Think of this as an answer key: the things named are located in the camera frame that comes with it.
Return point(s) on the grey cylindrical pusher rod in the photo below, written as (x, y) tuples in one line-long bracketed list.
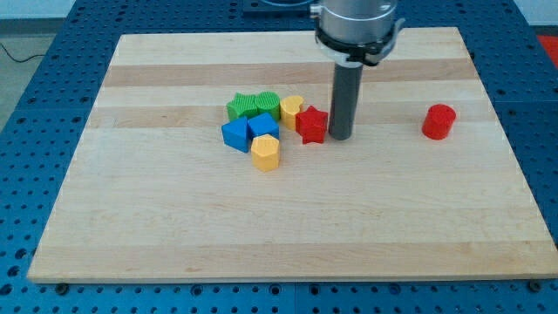
[(345, 91)]

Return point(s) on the red star block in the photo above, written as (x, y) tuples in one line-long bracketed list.
[(312, 125)]

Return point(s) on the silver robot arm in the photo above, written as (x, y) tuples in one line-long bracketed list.
[(353, 34)]

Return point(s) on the blue cube block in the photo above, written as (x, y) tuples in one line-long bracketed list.
[(263, 124)]

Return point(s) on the green star block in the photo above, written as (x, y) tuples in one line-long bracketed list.
[(242, 105)]

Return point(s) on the yellow heart block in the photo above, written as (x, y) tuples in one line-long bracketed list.
[(289, 108)]

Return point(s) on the green cylinder block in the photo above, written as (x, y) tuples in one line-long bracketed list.
[(268, 102)]

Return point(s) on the red cylinder block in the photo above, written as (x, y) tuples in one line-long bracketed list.
[(438, 121)]

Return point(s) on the yellow hexagon block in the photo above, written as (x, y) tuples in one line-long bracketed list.
[(265, 152)]

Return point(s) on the blue triangle block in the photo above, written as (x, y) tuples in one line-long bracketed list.
[(235, 134)]

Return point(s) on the wooden board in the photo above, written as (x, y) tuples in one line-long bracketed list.
[(153, 195)]

